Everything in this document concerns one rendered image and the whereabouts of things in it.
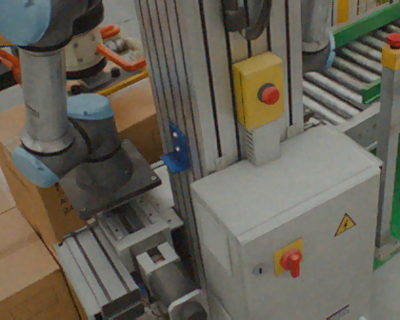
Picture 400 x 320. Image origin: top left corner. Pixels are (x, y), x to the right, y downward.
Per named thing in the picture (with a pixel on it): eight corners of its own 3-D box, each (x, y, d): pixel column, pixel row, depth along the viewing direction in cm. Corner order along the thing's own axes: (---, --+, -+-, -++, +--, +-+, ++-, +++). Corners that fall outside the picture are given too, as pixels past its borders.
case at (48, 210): (150, 137, 251) (133, 54, 228) (209, 181, 226) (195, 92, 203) (16, 208, 221) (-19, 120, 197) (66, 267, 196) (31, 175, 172)
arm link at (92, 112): (130, 137, 151) (119, 92, 143) (93, 168, 142) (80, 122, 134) (95, 125, 157) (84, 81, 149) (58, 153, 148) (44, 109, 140)
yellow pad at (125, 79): (136, 65, 198) (133, 51, 195) (152, 75, 192) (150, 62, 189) (42, 107, 181) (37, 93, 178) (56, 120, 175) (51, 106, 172)
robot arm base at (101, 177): (143, 177, 154) (136, 147, 148) (88, 201, 147) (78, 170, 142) (120, 149, 164) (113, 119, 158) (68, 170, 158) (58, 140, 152)
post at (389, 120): (378, 235, 271) (394, 40, 212) (390, 244, 267) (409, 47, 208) (368, 243, 268) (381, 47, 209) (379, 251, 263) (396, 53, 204)
